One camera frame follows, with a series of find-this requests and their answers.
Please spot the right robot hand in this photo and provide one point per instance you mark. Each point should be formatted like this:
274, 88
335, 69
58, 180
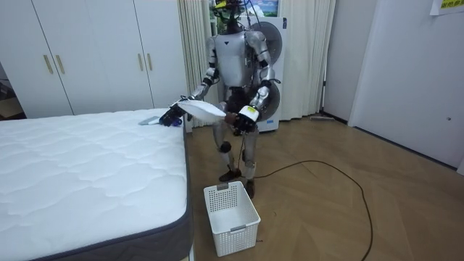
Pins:
169, 116

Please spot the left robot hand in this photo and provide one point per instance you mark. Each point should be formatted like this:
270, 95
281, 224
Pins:
248, 116

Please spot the white cloth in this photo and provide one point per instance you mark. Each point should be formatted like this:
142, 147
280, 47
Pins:
203, 108

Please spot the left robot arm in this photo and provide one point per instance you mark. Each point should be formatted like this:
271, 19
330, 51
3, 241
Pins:
265, 74

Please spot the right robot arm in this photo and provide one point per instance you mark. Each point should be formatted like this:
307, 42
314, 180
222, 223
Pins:
210, 74

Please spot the robot legs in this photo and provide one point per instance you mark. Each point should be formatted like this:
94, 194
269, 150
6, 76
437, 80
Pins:
250, 152

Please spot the robot body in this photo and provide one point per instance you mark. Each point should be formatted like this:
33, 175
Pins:
232, 61

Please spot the flat mop with pole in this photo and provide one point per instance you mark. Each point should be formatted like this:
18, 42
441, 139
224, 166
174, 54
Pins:
322, 117

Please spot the cream curtain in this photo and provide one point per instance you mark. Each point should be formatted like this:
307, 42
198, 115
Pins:
306, 58
192, 43

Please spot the white wardrobe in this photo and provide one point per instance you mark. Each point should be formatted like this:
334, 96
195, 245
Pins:
94, 54

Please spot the grey bed with white mattress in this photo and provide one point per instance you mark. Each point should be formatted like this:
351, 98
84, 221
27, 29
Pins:
83, 174

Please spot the white perforated plastic basket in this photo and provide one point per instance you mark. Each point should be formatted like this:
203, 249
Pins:
232, 221

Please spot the white door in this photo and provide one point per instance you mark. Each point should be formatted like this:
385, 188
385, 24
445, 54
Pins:
409, 79

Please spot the wall poster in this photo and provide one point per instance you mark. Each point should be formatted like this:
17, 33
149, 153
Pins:
266, 7

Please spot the yellow wall notice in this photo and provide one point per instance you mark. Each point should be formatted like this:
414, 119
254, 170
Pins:
447, 5

